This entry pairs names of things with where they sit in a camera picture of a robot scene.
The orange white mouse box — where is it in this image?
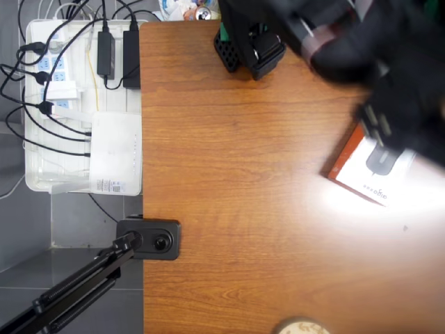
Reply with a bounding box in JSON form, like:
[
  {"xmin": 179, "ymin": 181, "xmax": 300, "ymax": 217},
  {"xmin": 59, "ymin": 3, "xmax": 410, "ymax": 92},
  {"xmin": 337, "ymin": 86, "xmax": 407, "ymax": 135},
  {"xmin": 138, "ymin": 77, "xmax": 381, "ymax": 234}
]
[{"xmin": 327, "ymin": 123, "xmax": 423, "ymax": 207}]

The round wooden coaster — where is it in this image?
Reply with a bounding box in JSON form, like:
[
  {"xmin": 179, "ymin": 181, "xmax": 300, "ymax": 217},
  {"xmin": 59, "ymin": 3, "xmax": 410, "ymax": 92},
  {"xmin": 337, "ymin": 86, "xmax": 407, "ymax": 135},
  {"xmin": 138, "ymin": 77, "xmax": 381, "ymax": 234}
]
[{"xmin": 274, "ymin": 316, "xmax": 331, "ymax": 334}]

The colourful printed packaging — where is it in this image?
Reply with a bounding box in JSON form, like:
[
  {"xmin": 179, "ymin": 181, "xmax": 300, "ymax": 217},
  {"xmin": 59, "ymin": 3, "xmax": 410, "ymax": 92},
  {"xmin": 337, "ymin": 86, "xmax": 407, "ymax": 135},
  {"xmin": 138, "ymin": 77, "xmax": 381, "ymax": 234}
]
[{"xmin": 158, "ymin": 0, "xmax": 223, "ymax": 22}]

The black stand clamp base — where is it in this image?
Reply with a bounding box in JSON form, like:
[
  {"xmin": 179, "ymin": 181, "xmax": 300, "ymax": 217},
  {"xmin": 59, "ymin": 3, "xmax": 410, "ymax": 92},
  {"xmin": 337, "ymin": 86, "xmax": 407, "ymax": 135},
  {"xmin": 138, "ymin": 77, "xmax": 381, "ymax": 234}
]
[{"xmin": 115, "ymin": 216, "xmax": 182, "ymax": 262}]

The wide black power adapter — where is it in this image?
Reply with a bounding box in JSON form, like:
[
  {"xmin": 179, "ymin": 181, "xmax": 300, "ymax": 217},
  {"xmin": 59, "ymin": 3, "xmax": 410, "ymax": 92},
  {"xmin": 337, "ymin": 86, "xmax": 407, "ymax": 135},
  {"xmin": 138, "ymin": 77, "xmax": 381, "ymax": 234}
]
[{"xmin": 122, "ymin": 30, "xmax": 141, "ymax": 90}]

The white router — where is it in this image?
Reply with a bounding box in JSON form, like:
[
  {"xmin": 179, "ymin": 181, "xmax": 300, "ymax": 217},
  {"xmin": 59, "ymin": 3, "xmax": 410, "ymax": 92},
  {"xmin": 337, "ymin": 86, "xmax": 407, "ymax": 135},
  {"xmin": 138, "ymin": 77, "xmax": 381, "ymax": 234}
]
[{"xmin": 51, "ymin": 106, "xmax": 143, "ymax": 196}]

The slim black power adapter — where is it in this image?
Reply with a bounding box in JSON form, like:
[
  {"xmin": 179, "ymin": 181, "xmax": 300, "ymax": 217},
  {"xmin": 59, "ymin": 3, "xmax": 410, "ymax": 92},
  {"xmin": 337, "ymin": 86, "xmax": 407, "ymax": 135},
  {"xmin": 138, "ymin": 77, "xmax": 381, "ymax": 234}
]
[{"xmin": 96, "ymin": 31, "xmax": 116, "ymax": 79}]

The white plug adapter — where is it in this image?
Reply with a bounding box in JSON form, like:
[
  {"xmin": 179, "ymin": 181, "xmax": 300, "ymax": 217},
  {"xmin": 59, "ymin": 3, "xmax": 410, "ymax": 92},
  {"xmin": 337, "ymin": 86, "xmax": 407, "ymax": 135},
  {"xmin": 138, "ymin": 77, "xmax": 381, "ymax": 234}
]
[{"xmin": 47, "ymin": 80, "xmax": 78, "ymax": 102}]

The white power strip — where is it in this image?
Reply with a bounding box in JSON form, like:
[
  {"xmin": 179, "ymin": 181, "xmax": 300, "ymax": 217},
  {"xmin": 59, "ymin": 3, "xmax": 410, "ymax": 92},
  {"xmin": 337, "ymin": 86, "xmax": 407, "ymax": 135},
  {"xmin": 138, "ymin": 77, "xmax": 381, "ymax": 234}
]
[{"xmin": 27, "ymin": 26, "xmax": 79, "ymax": 116}]

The red white servo cable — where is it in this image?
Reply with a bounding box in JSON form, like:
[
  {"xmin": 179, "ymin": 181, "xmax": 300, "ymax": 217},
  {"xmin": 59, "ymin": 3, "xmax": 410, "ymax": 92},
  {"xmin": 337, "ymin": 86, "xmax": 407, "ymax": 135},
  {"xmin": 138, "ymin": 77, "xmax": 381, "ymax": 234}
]
[{"xmin": 298, "ymin": 0, "xmax": 369, "ymax": 62}]

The white plastic cable tray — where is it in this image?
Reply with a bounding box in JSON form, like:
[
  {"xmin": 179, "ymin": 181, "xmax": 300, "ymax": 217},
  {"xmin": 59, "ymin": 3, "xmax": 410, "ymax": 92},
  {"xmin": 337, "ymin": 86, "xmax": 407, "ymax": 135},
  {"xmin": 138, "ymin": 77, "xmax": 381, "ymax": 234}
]
[{"xmin": 24, "ymin": 19, "xmax": 150, "ymax": 196}]

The thin yellow wire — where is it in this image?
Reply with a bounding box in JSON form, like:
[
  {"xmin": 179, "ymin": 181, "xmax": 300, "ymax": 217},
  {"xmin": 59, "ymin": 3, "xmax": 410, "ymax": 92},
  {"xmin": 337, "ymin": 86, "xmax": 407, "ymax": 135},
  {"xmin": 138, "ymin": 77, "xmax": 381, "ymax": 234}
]
[{"xmin": 86, "ymin": 45, "xmax": 101, "ymax": 111}]

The black floor cable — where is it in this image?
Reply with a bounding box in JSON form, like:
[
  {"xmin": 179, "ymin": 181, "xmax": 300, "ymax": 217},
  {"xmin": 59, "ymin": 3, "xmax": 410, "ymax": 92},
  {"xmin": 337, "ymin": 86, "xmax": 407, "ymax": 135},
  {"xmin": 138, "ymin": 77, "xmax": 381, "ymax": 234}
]
[{"xmin": 88, "ymin": 193, "xmax": 120, "ymax": 223}]

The black router cable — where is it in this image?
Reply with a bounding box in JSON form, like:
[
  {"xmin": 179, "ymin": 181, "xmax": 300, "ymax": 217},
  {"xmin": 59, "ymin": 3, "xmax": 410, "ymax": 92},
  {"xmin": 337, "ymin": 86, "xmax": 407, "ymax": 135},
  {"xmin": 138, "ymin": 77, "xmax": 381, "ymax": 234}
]
[
  {"xmin": 44, "ymin": 111, "xmax": 92, "ymax": 136},
  {"xmin": 22, "ymin": 138, "xmax": 92, "ymax": 157},
  {"xmin": 6, "ymin": 106, "xmax": 92, "ymax": 142}
]

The white floor cable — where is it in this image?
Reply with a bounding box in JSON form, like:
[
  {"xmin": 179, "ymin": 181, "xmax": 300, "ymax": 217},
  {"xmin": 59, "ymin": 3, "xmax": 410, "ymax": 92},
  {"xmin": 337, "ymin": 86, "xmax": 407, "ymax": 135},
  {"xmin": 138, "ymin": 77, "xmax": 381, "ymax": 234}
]
[{"xmin": 0, "ymin": 172, "xmax": 27, "ymax": 200}]

